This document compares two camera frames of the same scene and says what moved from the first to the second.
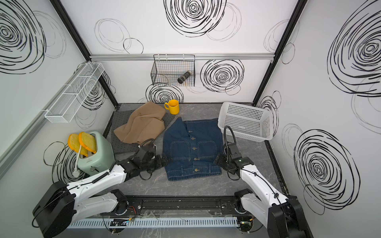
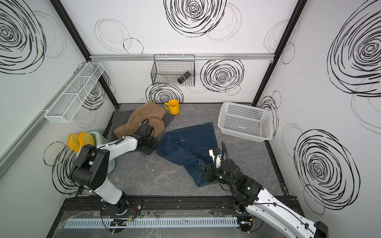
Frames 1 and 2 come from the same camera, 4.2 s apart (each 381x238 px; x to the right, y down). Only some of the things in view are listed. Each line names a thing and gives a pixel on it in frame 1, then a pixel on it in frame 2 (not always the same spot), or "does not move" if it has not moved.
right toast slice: (88, 141) does not move
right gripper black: (219, 159) -> (208, 174)
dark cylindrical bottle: (181, 79) does not move
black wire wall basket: (173, 70) does not move
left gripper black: (160, 162) -> (156, 142)
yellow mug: (173, 106) does not move
